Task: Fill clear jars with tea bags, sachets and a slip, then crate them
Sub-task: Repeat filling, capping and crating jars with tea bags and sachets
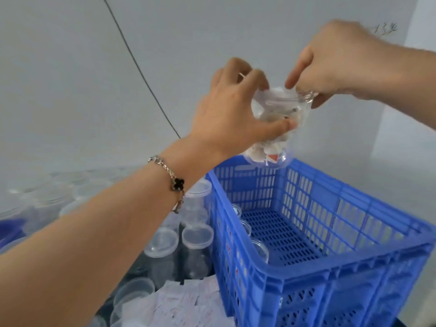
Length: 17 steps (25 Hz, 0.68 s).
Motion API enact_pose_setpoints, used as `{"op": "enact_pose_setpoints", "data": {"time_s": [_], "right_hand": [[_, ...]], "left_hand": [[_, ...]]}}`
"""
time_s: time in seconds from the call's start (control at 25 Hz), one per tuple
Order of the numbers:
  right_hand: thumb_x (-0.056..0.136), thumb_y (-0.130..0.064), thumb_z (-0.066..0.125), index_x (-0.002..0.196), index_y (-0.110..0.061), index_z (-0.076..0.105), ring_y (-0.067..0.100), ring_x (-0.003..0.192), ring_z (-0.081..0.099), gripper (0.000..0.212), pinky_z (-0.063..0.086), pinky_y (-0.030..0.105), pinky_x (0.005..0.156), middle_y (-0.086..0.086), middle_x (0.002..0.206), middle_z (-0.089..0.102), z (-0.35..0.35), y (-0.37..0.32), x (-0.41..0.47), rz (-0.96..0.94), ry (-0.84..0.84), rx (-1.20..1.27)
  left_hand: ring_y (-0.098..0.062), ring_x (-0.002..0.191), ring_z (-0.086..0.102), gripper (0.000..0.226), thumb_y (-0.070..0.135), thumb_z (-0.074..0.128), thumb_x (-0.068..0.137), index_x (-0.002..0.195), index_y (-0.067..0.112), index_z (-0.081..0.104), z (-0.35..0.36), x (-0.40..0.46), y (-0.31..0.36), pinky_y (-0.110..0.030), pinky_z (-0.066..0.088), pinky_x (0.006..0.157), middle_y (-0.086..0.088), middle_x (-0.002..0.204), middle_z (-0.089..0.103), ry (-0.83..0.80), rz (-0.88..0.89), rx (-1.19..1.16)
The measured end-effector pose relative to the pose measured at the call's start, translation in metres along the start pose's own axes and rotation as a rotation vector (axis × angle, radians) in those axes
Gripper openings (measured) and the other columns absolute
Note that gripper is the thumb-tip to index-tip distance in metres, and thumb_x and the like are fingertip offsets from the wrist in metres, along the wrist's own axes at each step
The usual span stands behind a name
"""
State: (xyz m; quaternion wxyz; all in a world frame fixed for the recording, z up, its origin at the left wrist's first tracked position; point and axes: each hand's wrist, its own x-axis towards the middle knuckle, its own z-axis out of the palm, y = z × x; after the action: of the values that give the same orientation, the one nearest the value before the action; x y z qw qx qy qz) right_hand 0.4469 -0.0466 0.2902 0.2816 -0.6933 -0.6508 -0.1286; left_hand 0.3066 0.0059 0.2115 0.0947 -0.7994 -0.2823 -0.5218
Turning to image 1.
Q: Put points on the person's left hand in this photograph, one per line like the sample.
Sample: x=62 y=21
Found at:
x=225 y=119

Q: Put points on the person's right hand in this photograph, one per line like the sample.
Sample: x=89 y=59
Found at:
x=340 y=61

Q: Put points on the clear jar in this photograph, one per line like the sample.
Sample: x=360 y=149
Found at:
x=279 y=105
x=236 y=209
x=245 y=226
x=261 y=250

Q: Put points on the group of lidded jars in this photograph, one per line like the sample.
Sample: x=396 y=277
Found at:
x=163 y=241

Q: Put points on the blue slatted crate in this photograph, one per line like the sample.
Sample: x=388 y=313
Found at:
x=327 y=269

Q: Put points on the pile of white label papers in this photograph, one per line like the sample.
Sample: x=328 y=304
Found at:
x=184 y=306

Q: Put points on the stack of clear lids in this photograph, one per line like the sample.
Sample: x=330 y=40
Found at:
x=133 y=290

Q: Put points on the person's left forearm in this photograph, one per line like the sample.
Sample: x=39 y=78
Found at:
x=88 y=255

